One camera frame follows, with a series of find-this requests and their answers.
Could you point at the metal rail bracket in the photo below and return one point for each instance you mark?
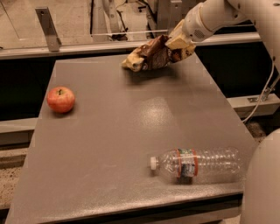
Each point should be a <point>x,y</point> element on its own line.
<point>51,36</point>
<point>174,13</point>

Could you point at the right metal rail bracket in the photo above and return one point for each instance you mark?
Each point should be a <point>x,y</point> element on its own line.
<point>174,13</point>

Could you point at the brown chip bag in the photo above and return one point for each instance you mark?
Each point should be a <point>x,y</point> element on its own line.
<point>151,56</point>

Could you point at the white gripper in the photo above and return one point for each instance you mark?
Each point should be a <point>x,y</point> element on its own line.
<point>194,25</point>

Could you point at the clear plastic water bottle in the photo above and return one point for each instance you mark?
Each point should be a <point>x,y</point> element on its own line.
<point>198,166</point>

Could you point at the red apple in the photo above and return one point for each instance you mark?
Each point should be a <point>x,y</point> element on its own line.
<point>60,99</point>

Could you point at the left metal rail bracket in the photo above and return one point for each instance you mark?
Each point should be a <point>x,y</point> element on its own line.
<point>51,36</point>

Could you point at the horizontal metal rail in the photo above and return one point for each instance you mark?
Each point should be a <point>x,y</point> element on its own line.
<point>120,46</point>

